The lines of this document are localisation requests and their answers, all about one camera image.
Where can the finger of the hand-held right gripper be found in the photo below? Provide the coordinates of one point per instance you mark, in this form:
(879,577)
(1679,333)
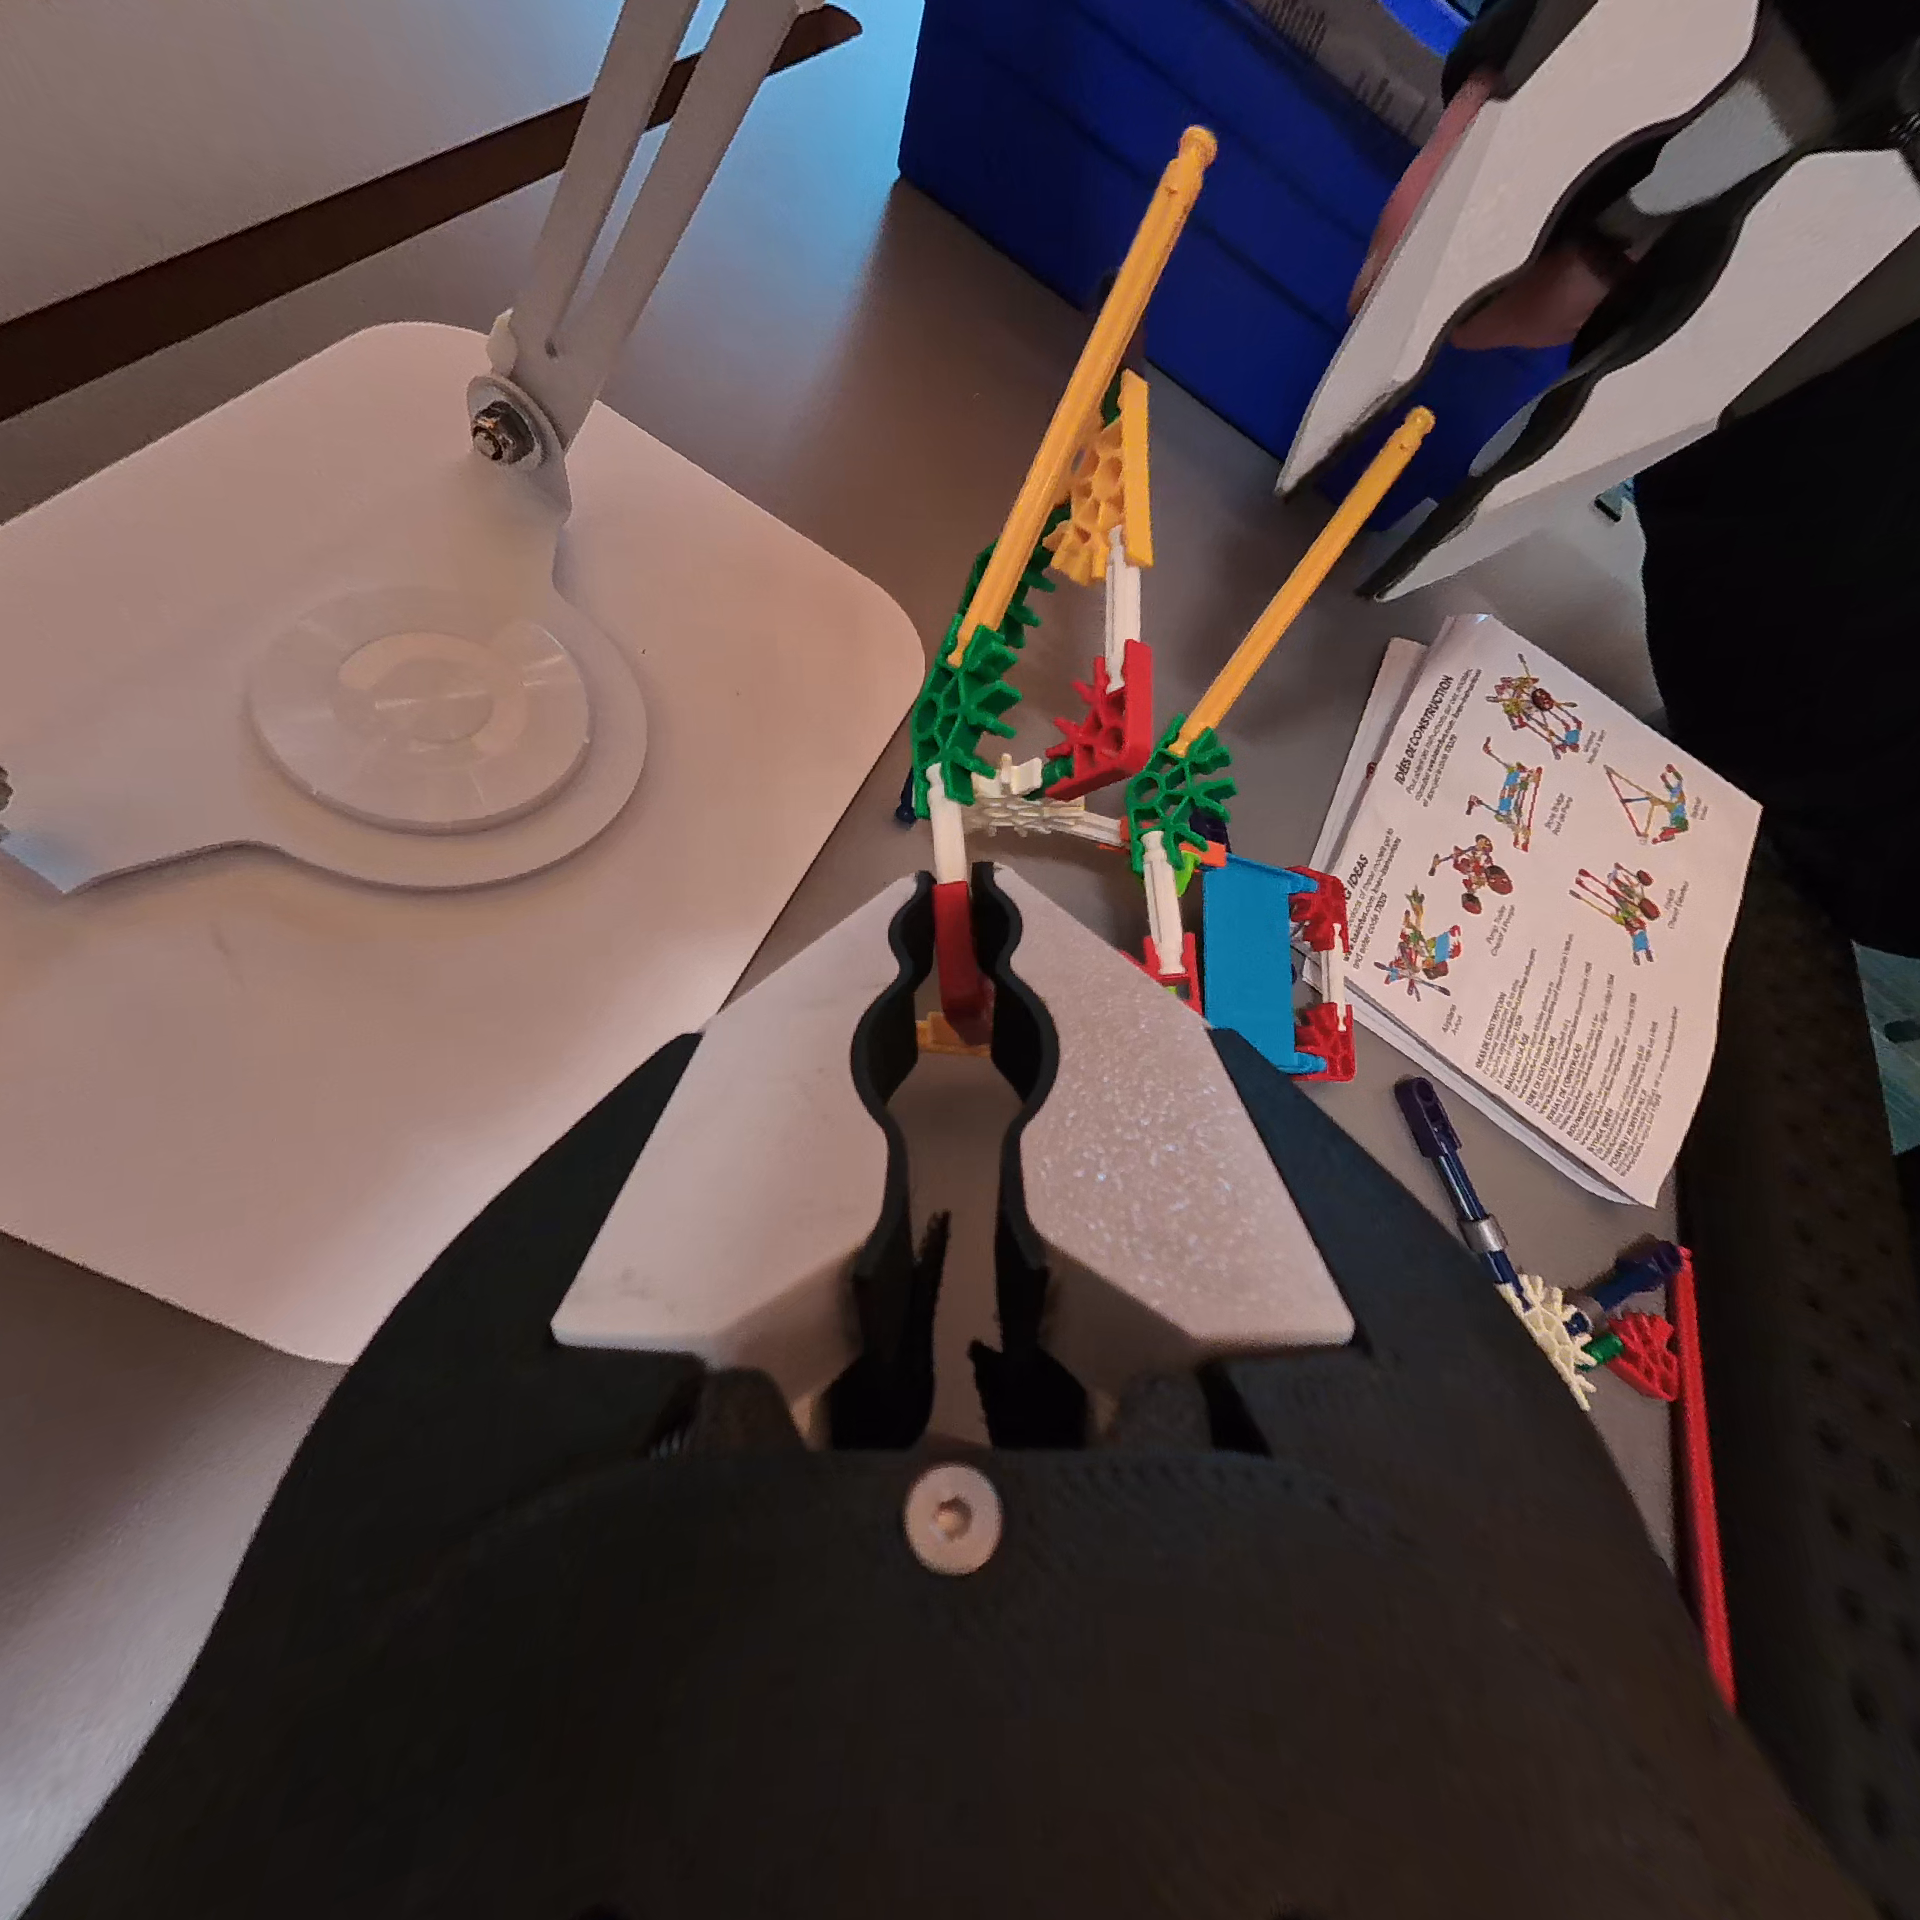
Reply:
(1499,180)
(1723,330)

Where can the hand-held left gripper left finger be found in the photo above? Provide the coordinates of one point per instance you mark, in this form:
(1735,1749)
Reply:
(735,1201)

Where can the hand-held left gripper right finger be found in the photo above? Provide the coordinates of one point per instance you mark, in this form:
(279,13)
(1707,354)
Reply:
(1184,1201)

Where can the colourful construction toy model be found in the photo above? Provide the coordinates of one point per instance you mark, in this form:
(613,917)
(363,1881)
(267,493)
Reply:
(1243,960)

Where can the person's right forearm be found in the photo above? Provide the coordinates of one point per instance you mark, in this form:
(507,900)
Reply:
(1799,629)

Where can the person's right hand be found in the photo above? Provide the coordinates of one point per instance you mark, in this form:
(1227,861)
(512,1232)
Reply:
(1530,306)

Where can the white printed booklet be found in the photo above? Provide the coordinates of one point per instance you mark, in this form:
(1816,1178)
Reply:
(1382,59)

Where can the blue rod cross assembly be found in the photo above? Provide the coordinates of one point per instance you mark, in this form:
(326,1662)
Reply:
(1448,1161)

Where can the white book stand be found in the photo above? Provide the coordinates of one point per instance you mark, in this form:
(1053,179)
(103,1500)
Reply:
(375,1050)

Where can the blue plastic box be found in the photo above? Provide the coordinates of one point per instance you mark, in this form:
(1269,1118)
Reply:
(1049,149)

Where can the illustrated toy leaflet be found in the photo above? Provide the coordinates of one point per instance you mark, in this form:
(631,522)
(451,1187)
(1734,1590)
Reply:
(1576,930)

